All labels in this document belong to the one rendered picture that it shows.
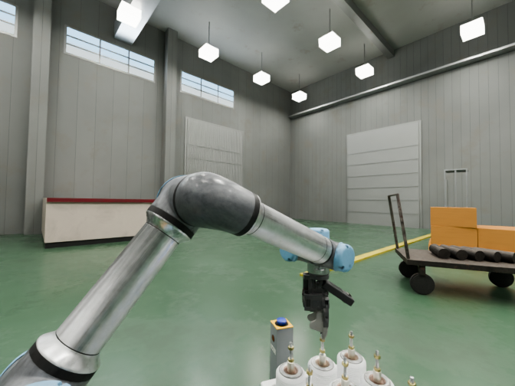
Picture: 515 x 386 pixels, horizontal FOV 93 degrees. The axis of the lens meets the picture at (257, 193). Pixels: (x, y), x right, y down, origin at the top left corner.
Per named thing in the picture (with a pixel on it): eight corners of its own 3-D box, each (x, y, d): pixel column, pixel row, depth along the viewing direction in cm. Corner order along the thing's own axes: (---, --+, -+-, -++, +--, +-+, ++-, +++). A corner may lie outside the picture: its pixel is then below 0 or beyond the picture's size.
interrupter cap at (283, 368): (275, 365, 82) (275, 364, 82) (296, 361, 84) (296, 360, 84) (284, 381, 74) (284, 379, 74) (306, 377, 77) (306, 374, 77)
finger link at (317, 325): (309, 338, 82) (308, 309, 83) (326, 339, 81) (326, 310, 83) (309, 342, 79) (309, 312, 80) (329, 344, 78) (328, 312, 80)
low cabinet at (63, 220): (126, 228, 670) (127, 199, 673) (156, 239, 503) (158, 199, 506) (41, 233, 552) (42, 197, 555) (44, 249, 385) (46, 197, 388)
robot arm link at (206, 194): (212, 154, 41) (361, 242, 67) (188, 162, 50) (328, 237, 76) (185, 219, 38) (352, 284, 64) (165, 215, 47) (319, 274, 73)
